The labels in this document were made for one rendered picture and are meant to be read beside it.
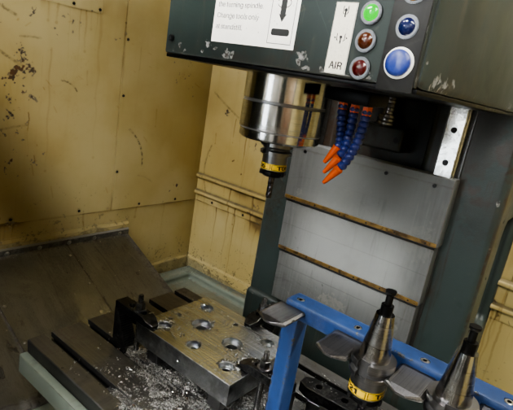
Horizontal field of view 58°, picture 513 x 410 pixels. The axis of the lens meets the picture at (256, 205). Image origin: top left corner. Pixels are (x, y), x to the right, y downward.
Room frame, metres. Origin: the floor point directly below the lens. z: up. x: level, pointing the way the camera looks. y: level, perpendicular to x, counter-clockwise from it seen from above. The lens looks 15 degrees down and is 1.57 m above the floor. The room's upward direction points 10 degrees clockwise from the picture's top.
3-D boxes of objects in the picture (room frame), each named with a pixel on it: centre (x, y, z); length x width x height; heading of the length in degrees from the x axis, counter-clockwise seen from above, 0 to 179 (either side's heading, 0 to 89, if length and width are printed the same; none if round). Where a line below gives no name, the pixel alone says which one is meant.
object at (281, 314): (0.68, -0.07, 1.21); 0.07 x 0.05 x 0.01; 144
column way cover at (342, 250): (1.27, -0.28, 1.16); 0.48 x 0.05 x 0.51; 54
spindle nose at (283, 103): (0.91, -0.02, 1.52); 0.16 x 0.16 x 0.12
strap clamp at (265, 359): (0.82, -0.08, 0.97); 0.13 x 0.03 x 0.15; 54
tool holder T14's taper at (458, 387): (0.52, -0.29, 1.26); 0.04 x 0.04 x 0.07
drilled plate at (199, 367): (0.96, 0.04, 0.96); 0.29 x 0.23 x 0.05; 54
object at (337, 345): (0.62, -0.16, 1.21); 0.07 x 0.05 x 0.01; 144
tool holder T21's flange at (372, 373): (0.58, -0.20, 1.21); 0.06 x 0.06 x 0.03
